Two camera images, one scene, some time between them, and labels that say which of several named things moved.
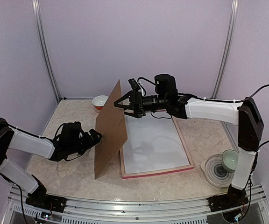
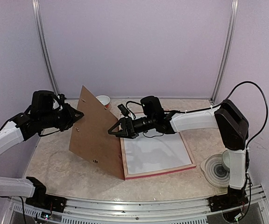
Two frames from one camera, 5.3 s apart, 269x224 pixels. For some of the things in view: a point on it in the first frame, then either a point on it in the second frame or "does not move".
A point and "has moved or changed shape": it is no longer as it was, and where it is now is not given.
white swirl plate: [215, 173] does not move
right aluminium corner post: [227, 49] does not move
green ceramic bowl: [230, 158] does not move
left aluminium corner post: [36, 4] does not move
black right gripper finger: [138, 113] → [130, 136]
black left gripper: [94, 137] → [70, 116]
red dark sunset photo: [153, 143] does not move
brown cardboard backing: [109, 122] has moved or changed shape
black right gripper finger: [126, 101] → [123, 132]
